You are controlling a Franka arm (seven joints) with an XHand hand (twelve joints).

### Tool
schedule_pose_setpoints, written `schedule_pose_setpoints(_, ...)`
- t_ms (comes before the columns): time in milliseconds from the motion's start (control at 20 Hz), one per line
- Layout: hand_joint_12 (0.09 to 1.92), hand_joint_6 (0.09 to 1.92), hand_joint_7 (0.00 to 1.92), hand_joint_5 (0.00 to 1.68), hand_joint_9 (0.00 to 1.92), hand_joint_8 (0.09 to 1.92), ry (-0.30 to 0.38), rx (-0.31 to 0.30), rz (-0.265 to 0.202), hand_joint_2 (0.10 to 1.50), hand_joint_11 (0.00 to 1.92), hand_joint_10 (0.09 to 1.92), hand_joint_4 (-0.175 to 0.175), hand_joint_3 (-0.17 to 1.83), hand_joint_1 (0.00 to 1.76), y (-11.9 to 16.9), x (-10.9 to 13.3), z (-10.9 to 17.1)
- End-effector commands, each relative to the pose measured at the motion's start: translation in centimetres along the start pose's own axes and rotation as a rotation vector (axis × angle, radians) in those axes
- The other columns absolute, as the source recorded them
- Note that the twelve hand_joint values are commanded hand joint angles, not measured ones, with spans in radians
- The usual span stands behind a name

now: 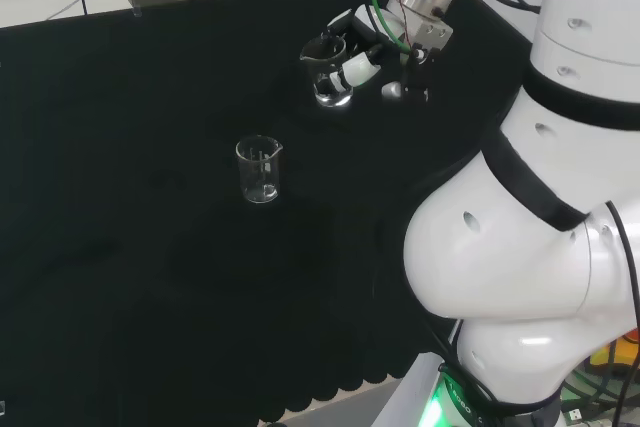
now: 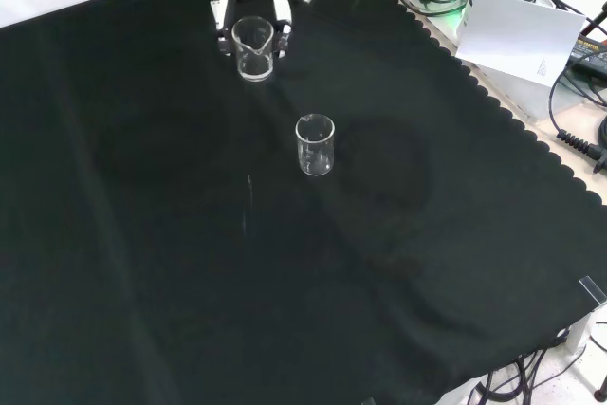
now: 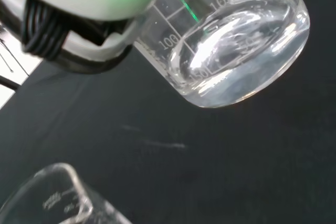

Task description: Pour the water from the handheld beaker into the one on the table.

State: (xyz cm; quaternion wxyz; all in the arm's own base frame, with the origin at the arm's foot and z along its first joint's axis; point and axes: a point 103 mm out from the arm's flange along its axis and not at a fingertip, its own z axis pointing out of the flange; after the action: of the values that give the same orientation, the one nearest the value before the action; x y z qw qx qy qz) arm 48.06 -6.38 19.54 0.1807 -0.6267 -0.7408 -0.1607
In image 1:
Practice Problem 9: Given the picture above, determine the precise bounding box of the yellow stop button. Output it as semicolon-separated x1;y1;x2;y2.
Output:
589;325;640;379

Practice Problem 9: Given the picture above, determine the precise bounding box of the black table cloth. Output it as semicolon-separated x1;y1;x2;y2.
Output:
0;0;532;427

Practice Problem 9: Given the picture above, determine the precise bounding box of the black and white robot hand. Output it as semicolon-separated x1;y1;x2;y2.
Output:
325;4;442;108

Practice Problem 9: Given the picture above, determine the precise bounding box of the clear glass beaker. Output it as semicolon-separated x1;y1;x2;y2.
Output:
299;34;355;109
235;134;285;206

